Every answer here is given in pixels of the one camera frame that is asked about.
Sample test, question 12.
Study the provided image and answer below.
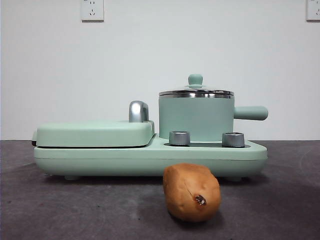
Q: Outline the glass pot lid green knob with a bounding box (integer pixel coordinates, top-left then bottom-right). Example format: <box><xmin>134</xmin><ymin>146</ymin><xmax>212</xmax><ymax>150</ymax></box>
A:
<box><xmin>159</xmin><ymin>73</ymin><xmax>235</xmax><ymax>97</ymax></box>

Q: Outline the brown potato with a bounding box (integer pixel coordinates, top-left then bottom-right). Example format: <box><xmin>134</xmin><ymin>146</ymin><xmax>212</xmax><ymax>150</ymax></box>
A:
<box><xmin>162</xmin><ymin>162</ymin><xmax>222</xmax><ymax>223</ymax></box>

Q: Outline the mint green griddle lid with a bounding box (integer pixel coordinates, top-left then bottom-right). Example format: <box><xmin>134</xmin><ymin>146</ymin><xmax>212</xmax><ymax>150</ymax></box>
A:
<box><xmin>32</xmin><ymin>119</ymin><xmax>156</xmax><ymax>148</ymax></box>

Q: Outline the silver control knob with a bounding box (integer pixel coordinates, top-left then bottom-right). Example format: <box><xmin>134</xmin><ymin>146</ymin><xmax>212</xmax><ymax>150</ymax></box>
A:
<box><xmin>168</xmin><ymin>130</ymin><xmax>191</xmax><ymax>146</ymax></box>
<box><xmin>221</xmin><ymin>131</ymin><xmax>245</xmax><ymax>148</ymax></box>

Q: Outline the mint green breakfast machine base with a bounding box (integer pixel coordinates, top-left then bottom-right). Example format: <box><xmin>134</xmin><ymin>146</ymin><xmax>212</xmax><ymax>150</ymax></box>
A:
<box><xmin>33</xmin><ymin>133</ymin><xmax>268</xmax><ymax>181</ymax></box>

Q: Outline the chrome griddle lid handle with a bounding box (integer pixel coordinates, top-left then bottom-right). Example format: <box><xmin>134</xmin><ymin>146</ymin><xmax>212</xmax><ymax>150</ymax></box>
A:
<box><xmin>128</xmin><ymin>100</ymin><xmax>150</xmax><ymax>123</ymax></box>

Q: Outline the mint green pot with handle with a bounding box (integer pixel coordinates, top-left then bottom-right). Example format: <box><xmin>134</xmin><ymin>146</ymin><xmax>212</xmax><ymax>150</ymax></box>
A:
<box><xmin>158</xmin><ymin>92</ymin><xmax>269</xmax><ymax>141</ymax></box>

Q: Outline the white wall socket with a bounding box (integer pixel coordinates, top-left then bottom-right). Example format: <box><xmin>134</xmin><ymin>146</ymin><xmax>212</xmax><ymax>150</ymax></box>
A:
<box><xmin>305</xmin><ymin>0</ymin><xmax>320</xmax><ymax>23</ymax></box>
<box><xmin>80</xmin><ymin>0</ymin><xmax>105</xmax><ymax>23</ymax></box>

